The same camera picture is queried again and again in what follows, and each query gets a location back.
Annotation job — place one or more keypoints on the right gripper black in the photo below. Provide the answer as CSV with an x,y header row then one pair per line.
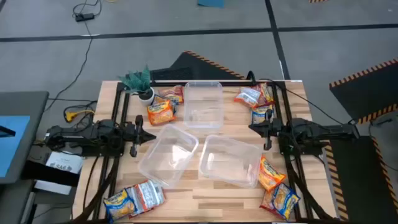
x,y
269,129

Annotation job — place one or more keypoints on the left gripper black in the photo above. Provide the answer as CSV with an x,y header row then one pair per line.
x,y
136,137

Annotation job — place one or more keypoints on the blue Maruchan noodle pack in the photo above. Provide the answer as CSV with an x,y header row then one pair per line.
x,y
158,100
259,114
119,206
285,200

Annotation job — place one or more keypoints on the orange Maruchan noodle pack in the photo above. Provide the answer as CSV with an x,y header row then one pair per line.
x,y
247,96
270,175
160,113

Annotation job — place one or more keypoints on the red Maruchan noodle pack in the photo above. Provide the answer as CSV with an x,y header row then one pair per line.
x,y
266,203
147,196
266,93
173,92

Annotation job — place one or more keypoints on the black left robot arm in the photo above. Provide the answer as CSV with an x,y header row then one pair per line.
x,y
93,133

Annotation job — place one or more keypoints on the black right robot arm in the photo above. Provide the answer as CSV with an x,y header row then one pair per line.
x,y
323,130

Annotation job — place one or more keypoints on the clear plastic bin with label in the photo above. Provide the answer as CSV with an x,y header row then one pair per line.
x,y
168,155

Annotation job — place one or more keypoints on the green plant in white pot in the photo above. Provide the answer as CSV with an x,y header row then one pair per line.
x,y
146,95

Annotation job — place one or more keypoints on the black ramp with hazard stripes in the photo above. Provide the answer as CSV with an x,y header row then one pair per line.
x,y
199,67

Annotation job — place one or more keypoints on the white printed paper sheet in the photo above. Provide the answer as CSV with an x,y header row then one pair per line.
x,y
63,161

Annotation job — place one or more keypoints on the black mat with hazard stripes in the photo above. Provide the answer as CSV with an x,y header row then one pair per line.
x,y
367,93
357,180

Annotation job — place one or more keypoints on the grey desk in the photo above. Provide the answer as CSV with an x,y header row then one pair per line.
x,y
28,104

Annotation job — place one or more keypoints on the grey stand foot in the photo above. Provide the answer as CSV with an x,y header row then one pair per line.
x,y
385,119

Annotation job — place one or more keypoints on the blue sheet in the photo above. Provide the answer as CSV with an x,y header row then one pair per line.
x,y
15,149

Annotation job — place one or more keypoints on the blue floor mat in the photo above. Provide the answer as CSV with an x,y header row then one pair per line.
x,y
211,3

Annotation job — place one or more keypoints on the black power adapter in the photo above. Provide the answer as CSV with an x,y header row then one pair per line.
x,y
84,17

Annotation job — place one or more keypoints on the hazard striped edge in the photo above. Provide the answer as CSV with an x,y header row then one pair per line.
x,y
317,1

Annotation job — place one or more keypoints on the black bar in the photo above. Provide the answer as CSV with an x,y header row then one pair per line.
x,y
6,131

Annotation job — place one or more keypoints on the black aluminium table frame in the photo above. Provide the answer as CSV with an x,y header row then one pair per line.
x,y
233,83

